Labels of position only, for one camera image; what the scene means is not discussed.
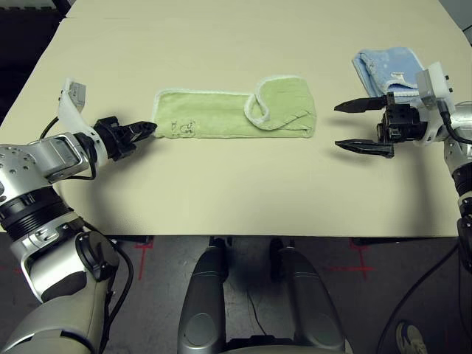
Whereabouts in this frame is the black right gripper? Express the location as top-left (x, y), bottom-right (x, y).
top-left (333, 91), bottom-right (431, 159)

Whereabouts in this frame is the grey white sneaker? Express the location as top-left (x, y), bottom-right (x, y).
top-left (396, 319), bottom-right (429, 354)

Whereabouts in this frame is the black foam floor mat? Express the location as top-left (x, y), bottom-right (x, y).
top-left (0, 7), bottom-right (71, 122)

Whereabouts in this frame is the black framed side table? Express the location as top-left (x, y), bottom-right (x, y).
top-left (51, 0), bottom-right (74, 18)

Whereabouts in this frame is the black table foot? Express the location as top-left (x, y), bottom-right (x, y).
top-left (110, 235), bottom-right (154, 245)

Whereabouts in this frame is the green towel white trim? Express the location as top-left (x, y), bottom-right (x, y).
top-left (151, 75), bottom-right (319, 140)

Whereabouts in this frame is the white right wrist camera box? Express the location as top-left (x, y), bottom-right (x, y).
top-left (415, 61), bottom-right (455, 147)

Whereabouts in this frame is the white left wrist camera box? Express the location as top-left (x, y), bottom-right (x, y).
top-left (58, 77), bottom-right (108, 163)

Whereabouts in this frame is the folded blue towel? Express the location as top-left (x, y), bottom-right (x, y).
top-left (352, 46), bottom-right (431, 100)

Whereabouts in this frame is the grey robot left leg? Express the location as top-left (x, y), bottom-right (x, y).
top-left (176, 237), bottom-right (229, 354)

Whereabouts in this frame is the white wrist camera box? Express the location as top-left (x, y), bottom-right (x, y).
top-left (415, 61), bottom-right (455, 147)
top-left (58, 77), bottom-right (108, 163)

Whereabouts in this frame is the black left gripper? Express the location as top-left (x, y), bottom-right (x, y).
top-left (92, 116), bottom-right (159, 162)

